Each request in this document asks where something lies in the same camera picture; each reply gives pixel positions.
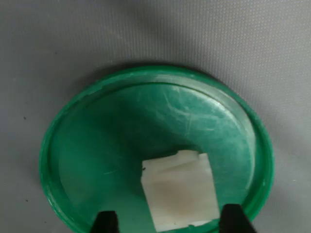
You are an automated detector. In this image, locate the round green lid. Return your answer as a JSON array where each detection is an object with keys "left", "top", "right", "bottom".
[{"left": 38, "top": 63, "right": 274, "bottom": 233}]

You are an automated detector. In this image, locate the small white plastic terminal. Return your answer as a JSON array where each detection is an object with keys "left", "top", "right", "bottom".
[{"left": 140, "top": 150, "right": 221, "bottom": 232}]

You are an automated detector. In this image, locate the dark grey mat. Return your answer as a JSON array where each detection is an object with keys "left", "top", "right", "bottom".
[{"left": 0, "top": 0, "right": 311, "bottom": 233}]

